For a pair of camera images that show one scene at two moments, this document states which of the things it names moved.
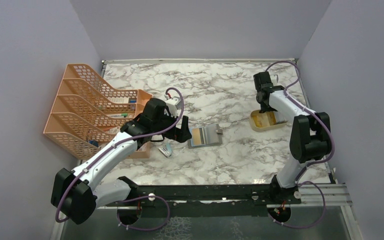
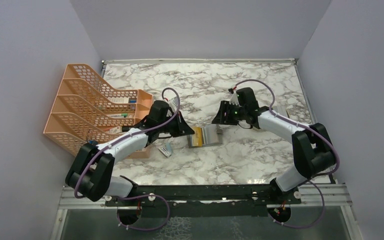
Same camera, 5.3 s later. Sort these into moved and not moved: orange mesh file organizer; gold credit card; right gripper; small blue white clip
Moved: right gripper
Not moved: small blue white clip; gold credit card; orange mesh file organizer
